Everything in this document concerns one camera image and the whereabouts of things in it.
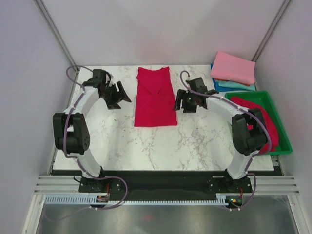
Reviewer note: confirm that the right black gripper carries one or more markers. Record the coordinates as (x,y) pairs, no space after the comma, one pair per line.
(182,94)

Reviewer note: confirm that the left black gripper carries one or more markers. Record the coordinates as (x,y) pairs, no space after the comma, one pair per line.
(119,96)

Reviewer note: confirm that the red t shirt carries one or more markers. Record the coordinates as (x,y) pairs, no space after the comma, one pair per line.
(272,130)
(155,99)

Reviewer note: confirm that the green plastic tray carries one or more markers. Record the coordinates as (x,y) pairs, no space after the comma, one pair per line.
(263,98)

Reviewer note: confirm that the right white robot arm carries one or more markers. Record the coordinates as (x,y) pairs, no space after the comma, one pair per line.
(249,132)

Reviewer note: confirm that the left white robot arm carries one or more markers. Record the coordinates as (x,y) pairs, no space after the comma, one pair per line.
(71,134)

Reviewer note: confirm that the folded blue t shirt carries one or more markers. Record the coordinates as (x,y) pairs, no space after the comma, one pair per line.
(224,89)

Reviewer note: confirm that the folded teal t shirt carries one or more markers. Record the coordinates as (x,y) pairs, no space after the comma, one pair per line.
(251,87)

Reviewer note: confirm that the folded pink t shirt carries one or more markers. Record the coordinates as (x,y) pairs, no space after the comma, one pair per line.
(231,68)

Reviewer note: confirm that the folded orange t shirt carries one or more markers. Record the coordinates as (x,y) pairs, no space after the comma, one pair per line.
(229,84)

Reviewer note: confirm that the crumpled red t shirt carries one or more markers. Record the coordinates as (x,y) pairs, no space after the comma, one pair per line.
(272,130)

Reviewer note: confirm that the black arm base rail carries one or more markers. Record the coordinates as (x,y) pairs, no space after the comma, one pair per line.
(161,184)

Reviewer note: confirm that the left aluminium frame post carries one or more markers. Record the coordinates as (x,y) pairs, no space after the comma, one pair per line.
(53,28)

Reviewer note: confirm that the aluminium frame post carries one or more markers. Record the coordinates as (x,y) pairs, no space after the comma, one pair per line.
(272,27)
(53,28)

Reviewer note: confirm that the white slotted cable duct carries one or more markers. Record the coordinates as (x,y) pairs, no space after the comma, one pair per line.
(104,199)

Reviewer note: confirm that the right aluminium frame post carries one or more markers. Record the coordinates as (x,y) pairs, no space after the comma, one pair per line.
(272,27)

